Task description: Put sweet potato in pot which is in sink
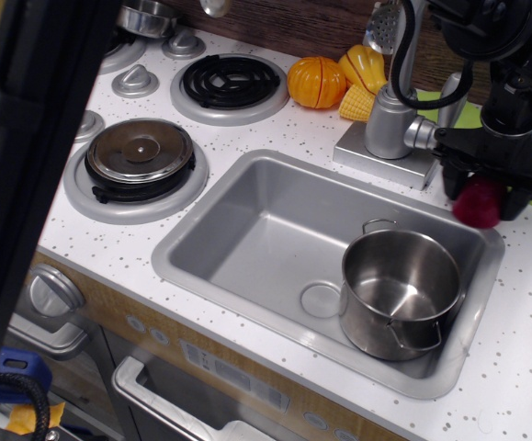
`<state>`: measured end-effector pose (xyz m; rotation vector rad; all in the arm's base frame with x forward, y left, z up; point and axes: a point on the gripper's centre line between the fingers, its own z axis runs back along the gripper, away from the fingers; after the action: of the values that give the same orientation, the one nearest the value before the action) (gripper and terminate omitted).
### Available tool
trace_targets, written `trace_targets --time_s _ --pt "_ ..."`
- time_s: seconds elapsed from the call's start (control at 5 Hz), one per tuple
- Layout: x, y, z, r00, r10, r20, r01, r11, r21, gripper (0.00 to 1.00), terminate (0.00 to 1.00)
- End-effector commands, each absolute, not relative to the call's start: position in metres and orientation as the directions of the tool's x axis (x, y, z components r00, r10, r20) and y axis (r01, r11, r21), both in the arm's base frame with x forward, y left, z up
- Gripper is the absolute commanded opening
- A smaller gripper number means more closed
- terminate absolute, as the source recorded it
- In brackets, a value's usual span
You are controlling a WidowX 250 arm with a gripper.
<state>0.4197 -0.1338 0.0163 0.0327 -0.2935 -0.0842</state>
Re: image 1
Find silver oven door handle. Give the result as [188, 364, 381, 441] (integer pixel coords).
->
[8, 313, 90, 361]

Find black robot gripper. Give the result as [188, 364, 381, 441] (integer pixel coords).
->
[435, 128, 532, 221]

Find silver stove knob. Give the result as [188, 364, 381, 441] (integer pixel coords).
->
[162, 28, 206, 60]
[74, 110, 105, 142]
[111, 64, 159, 99]

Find stainless steel pot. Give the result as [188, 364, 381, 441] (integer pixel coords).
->
[339, 219, 461, 361]

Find orange toy pumpkin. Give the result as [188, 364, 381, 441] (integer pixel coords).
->
[287, 56, 347, 109]

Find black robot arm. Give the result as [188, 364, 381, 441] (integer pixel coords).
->
[429, 1, 532, 221]

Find silver dishwasher handle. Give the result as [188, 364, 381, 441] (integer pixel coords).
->
[112, 356, 272, 441]

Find silver toy faucet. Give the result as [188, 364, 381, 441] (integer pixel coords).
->
[333, 0, 441, 191]

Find silver oven dial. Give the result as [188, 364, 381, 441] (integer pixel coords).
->
[28, 264, 85, 318]

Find silver faucet lever handle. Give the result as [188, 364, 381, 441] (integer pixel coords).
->
[436, 71, 469, 130]

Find silver slotted spoon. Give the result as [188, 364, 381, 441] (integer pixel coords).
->
[365, 1, 401, 55]

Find yellow toy squash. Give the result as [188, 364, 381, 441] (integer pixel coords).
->
[338, 44, 387, 95]

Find yellow toy corn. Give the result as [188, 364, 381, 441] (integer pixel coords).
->
[338, 85, 376, 122]

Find silver hanging spoon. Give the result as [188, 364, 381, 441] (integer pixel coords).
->
[199, 0, 232, 18]

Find black foreground post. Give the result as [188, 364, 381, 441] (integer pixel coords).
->
[0, 1, 119, 347]

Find grey plastic sink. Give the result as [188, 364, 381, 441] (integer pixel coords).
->
[152, 150, 504, 400]

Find steel bowl at back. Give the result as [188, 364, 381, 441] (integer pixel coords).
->
[117, 0, 182, 39]

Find black cable sleeve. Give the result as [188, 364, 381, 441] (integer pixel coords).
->
[390, 0, 473, 110]

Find black coil burner rear right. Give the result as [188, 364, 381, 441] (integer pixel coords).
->
[182, 55, 281, 109]

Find yellow cloth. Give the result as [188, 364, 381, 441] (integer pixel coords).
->
[5, 401, 66, 435]

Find black braided foreground cable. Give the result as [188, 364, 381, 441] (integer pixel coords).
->
[0, 373, 51, 441]

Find steel lid on burner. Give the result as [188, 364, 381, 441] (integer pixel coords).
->
[85, 119, 194, 185]

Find blue clamp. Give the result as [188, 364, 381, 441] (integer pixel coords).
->
[0, 346, 52, 404]

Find green cutting board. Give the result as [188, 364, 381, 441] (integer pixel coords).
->
[417, 89, 532, 205]

